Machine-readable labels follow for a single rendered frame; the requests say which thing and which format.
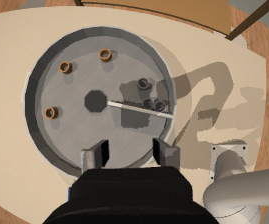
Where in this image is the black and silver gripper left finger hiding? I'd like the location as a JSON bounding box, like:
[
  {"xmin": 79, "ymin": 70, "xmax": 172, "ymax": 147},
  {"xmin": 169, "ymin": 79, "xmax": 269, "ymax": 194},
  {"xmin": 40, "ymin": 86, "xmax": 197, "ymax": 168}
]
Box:
[{"xmin": 80, "ymin": 140, "xmax": 110, "ymax": 174}]

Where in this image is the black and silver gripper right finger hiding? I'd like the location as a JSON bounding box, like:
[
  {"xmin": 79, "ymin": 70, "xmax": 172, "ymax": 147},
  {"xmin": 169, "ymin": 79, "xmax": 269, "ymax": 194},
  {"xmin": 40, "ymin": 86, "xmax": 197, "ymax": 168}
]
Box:
[{"xmin": 153, "ymin": 138, "xmax": 180, "ymax": 171}]

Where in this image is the bronze ring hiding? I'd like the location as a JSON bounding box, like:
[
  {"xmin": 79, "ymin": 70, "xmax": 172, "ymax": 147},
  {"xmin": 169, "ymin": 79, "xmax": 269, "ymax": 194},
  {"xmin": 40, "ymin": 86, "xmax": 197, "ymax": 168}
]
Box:
[
  {"xmin": 99, "ymin": 49, "xmax": 112, "ymax": 62},
  {"xmin": 59, "ymin": 61, "xmax": 72, "ymax": 74},
  {"xmin": 45, "ymin": 107, "xmax": 58, "ymax": 119}
]

